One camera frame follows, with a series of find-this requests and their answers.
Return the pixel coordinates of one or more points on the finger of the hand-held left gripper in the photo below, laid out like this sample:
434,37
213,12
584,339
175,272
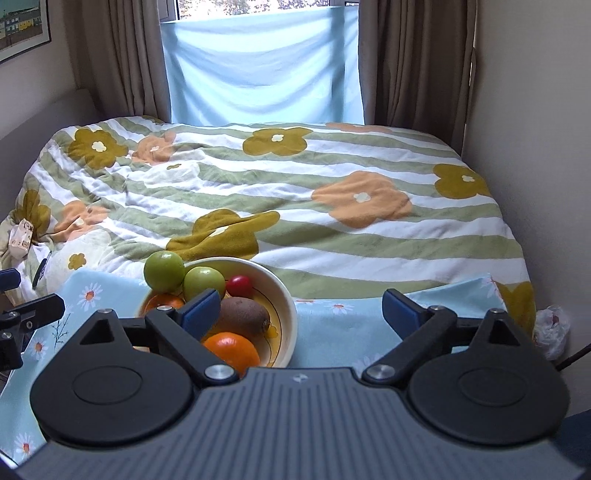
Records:
39,308
9,279

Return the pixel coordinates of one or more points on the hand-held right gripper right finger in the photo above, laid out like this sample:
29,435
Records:
401,307

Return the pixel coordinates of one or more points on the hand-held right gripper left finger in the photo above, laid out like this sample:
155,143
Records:
201,311

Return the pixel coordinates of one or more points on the green apple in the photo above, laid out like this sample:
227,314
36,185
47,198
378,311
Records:
203,282
164,272

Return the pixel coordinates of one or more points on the small orange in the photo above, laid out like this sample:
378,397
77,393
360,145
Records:
166,302

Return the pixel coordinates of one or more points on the brown kiwi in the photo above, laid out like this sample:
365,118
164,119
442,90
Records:
244,316

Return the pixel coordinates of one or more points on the red cherry tomato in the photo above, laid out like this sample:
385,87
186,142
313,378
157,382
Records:
240,286

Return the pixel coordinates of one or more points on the large orange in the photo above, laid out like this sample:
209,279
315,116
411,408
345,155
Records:
233,353

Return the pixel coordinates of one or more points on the cream ceramic bowl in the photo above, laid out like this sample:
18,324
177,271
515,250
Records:
282,323

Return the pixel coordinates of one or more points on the black pen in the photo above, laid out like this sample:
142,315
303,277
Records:
41,270

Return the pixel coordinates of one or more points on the light blue daisy tablecloth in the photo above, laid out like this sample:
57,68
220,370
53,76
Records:
332,332

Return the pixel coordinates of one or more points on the striped floral blanket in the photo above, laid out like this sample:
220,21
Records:
277,194

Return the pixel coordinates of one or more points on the white plastic bag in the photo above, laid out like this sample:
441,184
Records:
551,330

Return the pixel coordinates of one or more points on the beige curtain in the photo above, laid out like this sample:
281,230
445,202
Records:
415,64
120,55

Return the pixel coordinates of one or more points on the light blue window cloth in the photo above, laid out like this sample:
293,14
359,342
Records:
258,69

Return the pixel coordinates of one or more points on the window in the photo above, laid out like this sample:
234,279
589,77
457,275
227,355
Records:
258,3

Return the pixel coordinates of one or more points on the framed wall picture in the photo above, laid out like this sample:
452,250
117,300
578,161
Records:
21,25

